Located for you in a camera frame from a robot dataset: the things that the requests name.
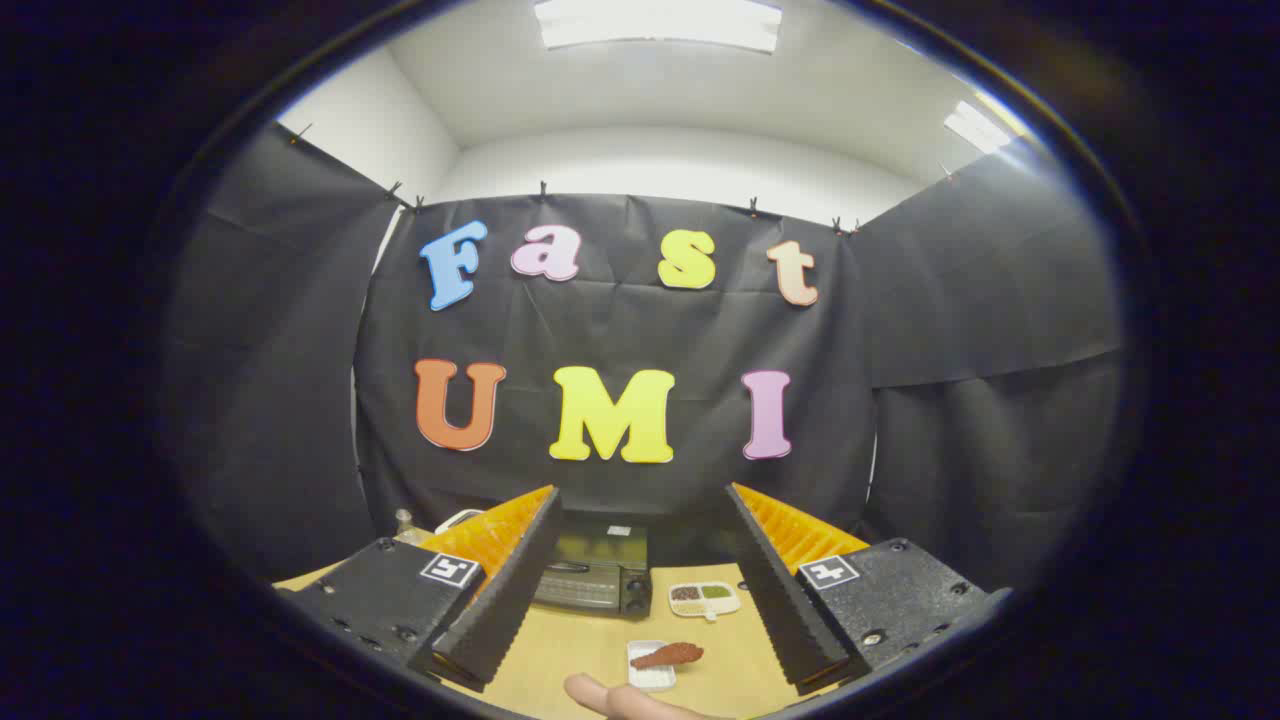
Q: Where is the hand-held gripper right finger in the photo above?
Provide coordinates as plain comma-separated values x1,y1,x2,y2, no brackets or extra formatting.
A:
722,483,1011,697

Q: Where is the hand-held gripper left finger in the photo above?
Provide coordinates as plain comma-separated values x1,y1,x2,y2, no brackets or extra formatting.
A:
275,485,564,693

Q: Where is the black toaster oven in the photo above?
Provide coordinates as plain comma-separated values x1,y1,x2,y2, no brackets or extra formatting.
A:
527,518,654,619

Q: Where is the red-brown roasted meat piece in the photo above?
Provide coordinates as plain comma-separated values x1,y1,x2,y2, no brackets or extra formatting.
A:
630,642,705,671

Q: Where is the white divided dish of grains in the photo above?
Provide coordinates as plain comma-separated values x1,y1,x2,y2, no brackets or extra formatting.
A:
668,581,742,623

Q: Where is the small white rectangular tray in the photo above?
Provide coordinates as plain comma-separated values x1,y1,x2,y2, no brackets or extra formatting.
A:
627,640,678,693

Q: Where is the small ceiling light panel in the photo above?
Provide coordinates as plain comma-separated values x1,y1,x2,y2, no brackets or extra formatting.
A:
943,100,1016,154

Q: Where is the large ceiling light panel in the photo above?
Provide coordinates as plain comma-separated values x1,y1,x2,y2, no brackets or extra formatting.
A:
533,0,784,54

